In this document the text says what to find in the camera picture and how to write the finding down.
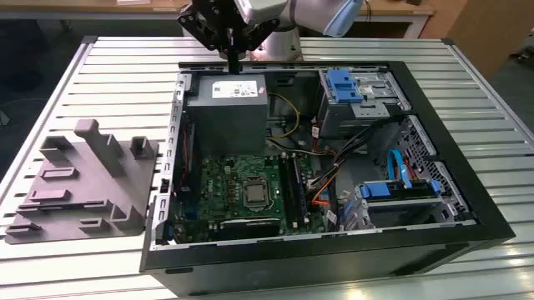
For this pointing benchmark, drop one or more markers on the wooden cabinet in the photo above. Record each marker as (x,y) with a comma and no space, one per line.
(480,25)

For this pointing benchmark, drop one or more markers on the black PC case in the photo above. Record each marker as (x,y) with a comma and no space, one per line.
(291,268)

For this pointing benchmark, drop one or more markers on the silver CPU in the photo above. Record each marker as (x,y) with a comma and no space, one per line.
(255,193)

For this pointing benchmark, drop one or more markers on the hard disk in blue carrier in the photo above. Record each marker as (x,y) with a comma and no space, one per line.
(375,190)

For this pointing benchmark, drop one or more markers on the metal drive cage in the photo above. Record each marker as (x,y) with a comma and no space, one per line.
(363,112)

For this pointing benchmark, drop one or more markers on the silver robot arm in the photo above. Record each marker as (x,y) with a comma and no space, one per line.
(283,40)

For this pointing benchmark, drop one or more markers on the black graphics card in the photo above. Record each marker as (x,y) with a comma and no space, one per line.
(250,229)

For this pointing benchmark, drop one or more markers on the metal locking lever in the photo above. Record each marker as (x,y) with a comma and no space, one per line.
(270,204)

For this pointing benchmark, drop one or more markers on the blue VGA port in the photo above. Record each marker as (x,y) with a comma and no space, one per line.
(168,232)

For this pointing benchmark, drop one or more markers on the blue plastic drive latch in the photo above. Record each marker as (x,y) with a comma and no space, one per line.
(339,84)

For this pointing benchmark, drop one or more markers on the grey parts rack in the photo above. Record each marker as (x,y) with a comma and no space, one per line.
(83,184)

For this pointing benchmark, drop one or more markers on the grey power supply unit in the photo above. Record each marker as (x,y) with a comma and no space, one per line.
(225,125)

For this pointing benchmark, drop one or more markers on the green motherboard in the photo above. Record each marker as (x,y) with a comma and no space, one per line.
(221,187)

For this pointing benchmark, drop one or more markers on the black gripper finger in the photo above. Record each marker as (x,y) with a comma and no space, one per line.
(201,32)
(261,34)

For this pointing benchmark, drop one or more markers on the black chair base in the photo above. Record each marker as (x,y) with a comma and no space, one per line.
(524,56)

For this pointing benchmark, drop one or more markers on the wooden desk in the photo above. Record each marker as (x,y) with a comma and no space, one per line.
(104,9)

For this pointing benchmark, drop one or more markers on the metal disk bay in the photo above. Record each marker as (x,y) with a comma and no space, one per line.
(401,212)

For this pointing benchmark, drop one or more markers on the black RAM slot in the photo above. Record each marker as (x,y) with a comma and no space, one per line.
(282,187)
(287,187)

